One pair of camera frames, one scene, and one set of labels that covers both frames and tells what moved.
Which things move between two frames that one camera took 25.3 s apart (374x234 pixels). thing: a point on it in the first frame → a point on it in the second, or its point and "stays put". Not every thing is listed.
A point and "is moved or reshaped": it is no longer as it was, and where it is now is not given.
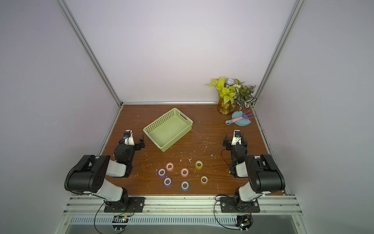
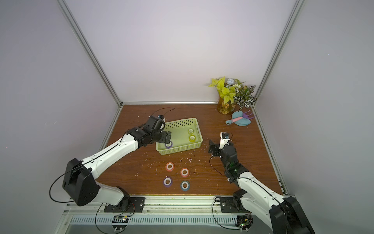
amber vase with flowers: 228,108 stays put
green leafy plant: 233,91 stays put
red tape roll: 172,168 stays put
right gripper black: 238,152 → 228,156
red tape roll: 184,172 stays put
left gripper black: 141,143 → 164,138
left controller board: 120,222 stays put
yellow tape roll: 199,164 → 192,138
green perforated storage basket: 169,128 is moved or reshaped
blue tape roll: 185,185 stays put
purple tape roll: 161,172 → 168,145
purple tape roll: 167,181 stays put
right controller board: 244,222 stays put
